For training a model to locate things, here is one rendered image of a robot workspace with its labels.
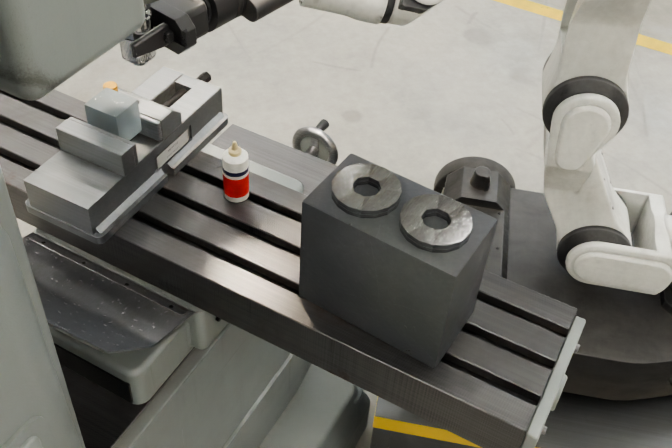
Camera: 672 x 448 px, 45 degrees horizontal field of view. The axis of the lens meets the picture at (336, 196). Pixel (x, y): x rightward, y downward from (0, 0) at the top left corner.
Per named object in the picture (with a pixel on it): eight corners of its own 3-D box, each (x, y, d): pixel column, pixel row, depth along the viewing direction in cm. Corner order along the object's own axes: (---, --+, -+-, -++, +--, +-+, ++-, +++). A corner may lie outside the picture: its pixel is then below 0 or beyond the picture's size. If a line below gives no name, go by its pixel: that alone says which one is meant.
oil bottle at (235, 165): (233, 182, 132) (230, 129, 125) (254, 192, 131) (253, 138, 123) (218, 197, 130) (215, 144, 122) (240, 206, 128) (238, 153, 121)
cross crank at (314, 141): (301, 149, 195) (303, 109, 187) (345, 166, 191) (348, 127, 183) (266, 187, 184) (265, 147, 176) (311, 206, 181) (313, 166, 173)
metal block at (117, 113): (111, 117, 129) (106, 86, 125) (142, 130, 127) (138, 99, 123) (89, 135, 126) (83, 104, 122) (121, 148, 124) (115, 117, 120)
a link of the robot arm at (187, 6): (119, -21, 112) (184, -51, 119) (128, 39, 119) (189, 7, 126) (182, 13, 107) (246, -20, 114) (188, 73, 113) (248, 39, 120)
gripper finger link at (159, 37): (128, 39, 107) (164, 21, 111) (132, 60, 109) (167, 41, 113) (137, 44, 106) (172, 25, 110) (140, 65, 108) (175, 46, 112)
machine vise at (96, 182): (161, 94, 148) (155, 43, 141) (230, 121, 144) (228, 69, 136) (23, 210, 125) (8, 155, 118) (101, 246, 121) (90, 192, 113)
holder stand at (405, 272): (342, 245, 123) (351, 143, 110) (473, 311, 116) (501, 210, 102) (297, 296, 116) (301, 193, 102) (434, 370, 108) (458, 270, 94)
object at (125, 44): (162, 56, 113) (159, 21, 109) (132, 68, 111) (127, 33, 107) (144, 41, 115) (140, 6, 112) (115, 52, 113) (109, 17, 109)
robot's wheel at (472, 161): (507, 221, 208) (523, 162, 195) (506, 235, 205) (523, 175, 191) (429, 208, 210) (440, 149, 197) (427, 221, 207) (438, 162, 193)
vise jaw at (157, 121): (120, 99, 135) (117, 79, 132) (182, 123, 131) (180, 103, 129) (96, 118, 131) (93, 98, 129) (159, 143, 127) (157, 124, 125)
